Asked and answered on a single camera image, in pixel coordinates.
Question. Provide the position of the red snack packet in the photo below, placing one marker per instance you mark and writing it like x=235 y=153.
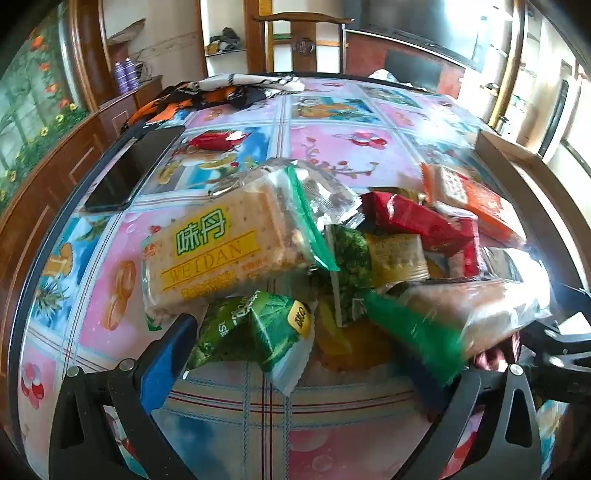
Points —
x=406 y=217

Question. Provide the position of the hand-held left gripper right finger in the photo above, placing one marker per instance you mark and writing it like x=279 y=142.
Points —
x=471 y=397

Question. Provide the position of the wooden chair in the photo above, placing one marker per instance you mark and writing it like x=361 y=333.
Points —
x=302 y=46

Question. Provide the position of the wide green pea packet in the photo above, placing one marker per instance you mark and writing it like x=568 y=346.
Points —
x=249 y=332

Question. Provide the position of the clear packet with green ends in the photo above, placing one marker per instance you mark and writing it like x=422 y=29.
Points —
x=461 y=314

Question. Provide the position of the orange label cracker packet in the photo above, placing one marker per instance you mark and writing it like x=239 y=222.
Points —
x=480 y=203

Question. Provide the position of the black orange white printed cloth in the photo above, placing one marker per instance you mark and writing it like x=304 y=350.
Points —
x=207 y=94

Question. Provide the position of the black smartphone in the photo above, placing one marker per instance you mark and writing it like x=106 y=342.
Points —
x=134 y=170

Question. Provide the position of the black flat television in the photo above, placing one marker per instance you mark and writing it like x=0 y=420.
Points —
x=415 y=23

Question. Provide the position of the pink and blue printed tablecloth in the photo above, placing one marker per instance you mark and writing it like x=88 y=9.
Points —
x=323 y=138

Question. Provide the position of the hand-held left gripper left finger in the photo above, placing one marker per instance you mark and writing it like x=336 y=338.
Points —
x=166 y=364

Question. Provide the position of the red-brown wooden media cabinet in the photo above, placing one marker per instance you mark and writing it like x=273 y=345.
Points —
x=364 y=60

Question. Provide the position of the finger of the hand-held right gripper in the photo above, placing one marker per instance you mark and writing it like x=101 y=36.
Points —
x=575 y=293
x=561 y=344

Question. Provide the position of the crumpled white plastic bag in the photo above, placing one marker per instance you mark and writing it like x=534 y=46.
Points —
x=383 y=75

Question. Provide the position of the yellow label cracker packet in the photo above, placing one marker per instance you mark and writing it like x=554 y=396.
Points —
x=207 y=249

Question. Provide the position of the small yellow cracker packet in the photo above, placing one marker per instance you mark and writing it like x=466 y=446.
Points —
x=397 y=261

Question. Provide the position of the cardboard box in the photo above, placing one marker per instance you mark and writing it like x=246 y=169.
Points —
x=508 y=150

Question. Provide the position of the brown wooden sideboard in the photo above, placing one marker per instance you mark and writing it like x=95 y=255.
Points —
x=46 y=207

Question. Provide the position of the narrow green pea packet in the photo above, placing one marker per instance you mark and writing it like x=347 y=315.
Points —
x=353 y=263

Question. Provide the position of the small red and white packet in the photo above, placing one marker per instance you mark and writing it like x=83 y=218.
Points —
x=468 y=249

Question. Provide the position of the flower garden wall mural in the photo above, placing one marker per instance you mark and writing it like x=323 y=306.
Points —
x=32 y=115

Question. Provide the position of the dark green bundle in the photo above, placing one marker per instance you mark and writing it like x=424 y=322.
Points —
x=226 y=41

